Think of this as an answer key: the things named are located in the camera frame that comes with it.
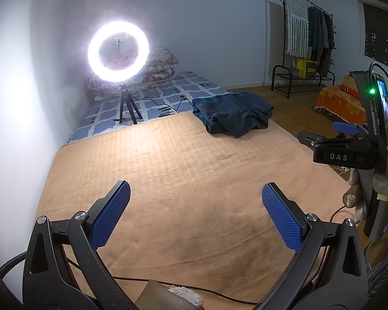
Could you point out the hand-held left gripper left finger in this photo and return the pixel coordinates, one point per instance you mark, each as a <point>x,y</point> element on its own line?
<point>111,213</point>

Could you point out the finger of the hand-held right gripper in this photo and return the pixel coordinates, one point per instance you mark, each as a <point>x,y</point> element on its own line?
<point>346,127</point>
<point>310,140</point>

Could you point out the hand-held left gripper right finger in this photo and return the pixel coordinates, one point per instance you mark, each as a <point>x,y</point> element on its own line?
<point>283,219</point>

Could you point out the teal plaid fleece garment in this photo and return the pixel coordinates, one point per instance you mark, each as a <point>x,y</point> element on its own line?
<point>232,113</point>

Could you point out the dark hanging clothes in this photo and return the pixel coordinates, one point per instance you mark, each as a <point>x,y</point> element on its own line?
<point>318,32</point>

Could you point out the black metal clothes rack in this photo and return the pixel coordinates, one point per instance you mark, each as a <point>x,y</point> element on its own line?
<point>283,13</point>

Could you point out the person's right hand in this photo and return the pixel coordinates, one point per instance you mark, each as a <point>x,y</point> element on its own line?
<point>359,200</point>

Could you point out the person's left hand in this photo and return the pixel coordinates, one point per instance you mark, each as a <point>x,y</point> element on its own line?
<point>189,298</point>

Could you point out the orange floral cloth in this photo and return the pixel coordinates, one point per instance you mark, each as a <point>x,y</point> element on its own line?
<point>336,103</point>

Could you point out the red box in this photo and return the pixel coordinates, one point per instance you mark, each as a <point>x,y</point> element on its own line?
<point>349,90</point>

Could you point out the cardboard piece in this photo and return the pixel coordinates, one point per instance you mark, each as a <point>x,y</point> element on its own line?
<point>348,80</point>

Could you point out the yellow crate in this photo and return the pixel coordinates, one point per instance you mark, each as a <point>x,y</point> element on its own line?
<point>307,67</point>

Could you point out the dark window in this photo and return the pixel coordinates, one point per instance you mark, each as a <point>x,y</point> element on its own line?
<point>378,38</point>

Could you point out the tan blanket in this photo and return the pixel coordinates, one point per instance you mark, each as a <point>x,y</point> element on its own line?
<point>197,168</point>

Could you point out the black tripod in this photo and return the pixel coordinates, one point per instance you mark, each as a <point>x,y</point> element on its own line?
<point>126,103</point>

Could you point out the striped white towel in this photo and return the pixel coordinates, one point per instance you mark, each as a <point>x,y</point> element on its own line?
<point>297,22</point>

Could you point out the blue checked bed sheet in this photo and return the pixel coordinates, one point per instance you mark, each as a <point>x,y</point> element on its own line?
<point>187,87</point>

